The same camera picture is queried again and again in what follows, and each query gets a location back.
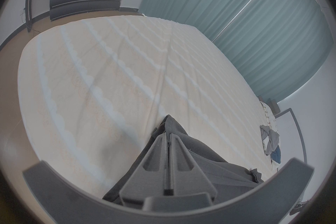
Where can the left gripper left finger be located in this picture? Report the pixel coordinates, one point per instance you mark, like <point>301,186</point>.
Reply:
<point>149,175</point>

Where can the grey bedside table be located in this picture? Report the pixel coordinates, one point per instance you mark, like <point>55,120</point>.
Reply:
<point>273,106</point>

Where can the pile of clothes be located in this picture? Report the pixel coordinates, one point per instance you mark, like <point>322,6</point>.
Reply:
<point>273,139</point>

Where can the black T-shirt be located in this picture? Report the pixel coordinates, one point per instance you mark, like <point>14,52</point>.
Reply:
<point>225,173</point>

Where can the bed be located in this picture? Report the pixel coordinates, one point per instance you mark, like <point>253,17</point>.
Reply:
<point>118,73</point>

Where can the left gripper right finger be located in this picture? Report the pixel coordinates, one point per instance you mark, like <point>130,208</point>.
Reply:
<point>189,175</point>

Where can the white printed pillow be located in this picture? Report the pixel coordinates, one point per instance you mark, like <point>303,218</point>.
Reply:
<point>270,118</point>

